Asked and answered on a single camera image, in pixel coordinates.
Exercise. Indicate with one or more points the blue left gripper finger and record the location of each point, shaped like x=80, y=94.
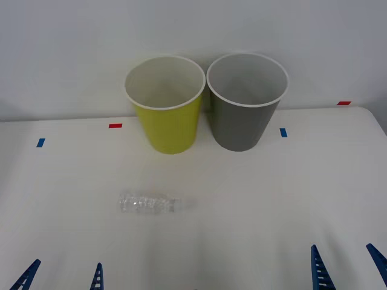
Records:
x=25, y=278
x=97, y=279

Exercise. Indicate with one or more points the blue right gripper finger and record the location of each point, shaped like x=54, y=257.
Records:
x=321, y=275
x=379, y=258

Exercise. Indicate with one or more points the clear plastic bottle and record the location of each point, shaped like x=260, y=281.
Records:
x=145, y=203

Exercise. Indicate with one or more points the yellow-green plastic bin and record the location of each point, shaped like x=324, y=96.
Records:
x=169, y=130

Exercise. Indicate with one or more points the grey plastic bin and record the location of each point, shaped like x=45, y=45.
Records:
x=242, y=127

